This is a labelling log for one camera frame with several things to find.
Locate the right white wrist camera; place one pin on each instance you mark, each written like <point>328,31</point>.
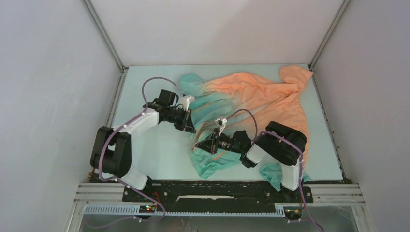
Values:
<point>221,122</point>

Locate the right corner metal post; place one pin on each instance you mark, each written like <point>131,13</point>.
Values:
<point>329,33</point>

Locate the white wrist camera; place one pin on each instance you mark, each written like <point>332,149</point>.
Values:
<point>221,122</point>
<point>185,101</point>

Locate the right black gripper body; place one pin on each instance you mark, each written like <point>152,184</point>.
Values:
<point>225,142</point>

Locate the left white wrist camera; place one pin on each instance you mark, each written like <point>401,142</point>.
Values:
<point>185,101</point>

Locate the aluminium frame rail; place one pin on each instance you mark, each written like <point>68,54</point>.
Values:
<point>323,194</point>

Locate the orange and teal jacket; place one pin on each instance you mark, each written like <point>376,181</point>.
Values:
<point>249,102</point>

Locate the left corner metal post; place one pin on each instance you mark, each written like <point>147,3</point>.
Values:
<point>91,10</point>

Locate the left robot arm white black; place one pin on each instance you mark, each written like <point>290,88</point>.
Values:
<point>113,154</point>

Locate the left small circuit board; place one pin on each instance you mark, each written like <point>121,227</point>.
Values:
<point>143,209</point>

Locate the corner metal post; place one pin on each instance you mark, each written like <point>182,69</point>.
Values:
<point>329,33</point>
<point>91,10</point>

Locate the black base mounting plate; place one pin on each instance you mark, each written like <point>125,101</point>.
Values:
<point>223,196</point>

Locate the right small circuit board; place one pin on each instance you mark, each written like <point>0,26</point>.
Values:
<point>293,211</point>

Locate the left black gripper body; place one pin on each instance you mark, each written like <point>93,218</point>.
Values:
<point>177,117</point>

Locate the small circuit board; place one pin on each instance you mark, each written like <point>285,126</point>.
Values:
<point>143,209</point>
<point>293,211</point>

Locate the grey slotted cable duct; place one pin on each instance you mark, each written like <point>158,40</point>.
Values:
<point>133,210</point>

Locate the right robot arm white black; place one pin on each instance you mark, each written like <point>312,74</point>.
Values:
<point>284,144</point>

